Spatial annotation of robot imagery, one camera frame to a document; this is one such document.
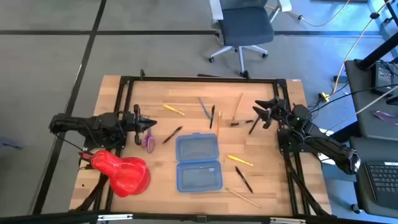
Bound blue translucent plastic supply box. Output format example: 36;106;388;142
175;133;223;193

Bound purple ribbon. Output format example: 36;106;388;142
372;110;398;126

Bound yellow highlighter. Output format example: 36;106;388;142
163;104;186;116
226;154;254;167

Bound orange pencil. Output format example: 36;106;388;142
216;111;223;137

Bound white cable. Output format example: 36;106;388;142
325;92;398;133

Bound yellow cable with black plug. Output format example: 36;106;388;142
264;0;352;28

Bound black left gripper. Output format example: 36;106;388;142
123;104;158;146

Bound long yellow cable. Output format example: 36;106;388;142
320;0;394;103

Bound black beam with silver brackets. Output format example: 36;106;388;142
0;210;398;224

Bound black aluminium table frame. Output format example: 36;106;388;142
70;68;333;218

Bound black diagonal pole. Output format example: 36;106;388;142
355;39;398;71

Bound blue pen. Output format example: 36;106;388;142
198;97;211;120

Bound grey side desk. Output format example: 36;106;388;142
344;58;398;142

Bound dark laptop keyboard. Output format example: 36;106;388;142
355;161;398;218

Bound red plastic lamp shade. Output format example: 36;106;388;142
79;149;151;198

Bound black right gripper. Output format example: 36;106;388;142
252;98;294;129

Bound grey office chair white base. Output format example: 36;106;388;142
208;0;293;78

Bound natural wood pencil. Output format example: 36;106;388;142
225;187;261;208
232;92;245;121

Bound white paper sheet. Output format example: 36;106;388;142
317;127;336;166

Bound purple scissors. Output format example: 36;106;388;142
141;126;156;154

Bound black power adapter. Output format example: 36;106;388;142
371;61;395;96

